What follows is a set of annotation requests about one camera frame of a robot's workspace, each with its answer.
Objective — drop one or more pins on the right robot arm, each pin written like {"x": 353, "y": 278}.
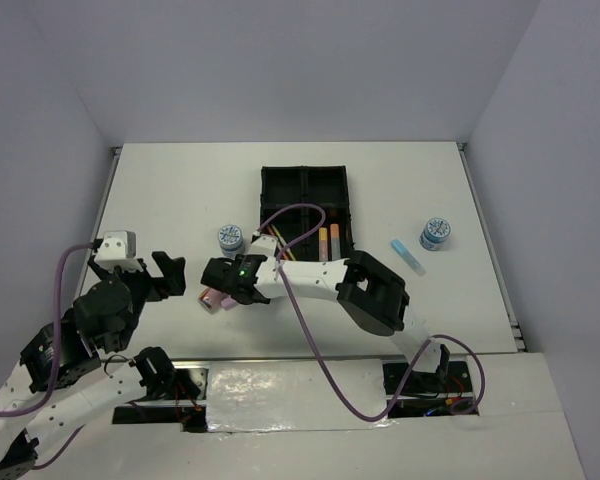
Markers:
{"x": 372, "y": 295}

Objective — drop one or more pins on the pink-capped marker bottle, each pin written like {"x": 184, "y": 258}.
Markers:
{"x": 210, "y": 299}

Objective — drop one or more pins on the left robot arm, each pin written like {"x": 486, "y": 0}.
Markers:
{"x": 40, "y": 399}

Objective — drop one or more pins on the orange-red thin pen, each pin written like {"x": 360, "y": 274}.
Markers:
{"x": 271, "y": 232}

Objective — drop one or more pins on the yellow thin pen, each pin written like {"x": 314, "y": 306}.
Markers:
{"x": 289, "y": 254}

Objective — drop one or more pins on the silver tape sheet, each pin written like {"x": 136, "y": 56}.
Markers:
{"x": 276, "y": 396}

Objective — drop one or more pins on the orange-capped clear highlighter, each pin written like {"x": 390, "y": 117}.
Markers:
{"x": 335, "y": 247}

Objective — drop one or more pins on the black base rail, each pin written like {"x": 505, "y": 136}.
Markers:
{"x": 372, "y": 386}

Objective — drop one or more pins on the blue-lidded jar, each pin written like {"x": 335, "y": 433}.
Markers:
{"x": 435, "y": 234}
{"x": 231, "y": 240}

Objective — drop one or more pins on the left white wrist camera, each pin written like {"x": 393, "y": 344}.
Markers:
{"x": 118, "y": 250}

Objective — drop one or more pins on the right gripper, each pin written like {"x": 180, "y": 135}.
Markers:
{"x": 240, "y": 258}

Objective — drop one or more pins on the blue-capped highlighter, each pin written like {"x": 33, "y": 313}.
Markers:
{"x": 402, "y": 251}

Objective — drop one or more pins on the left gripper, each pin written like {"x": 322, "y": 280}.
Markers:
{"x": 174, "y": 281}

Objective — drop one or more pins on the purple highlighter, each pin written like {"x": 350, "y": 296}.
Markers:
{"x": 228, "y": 303}

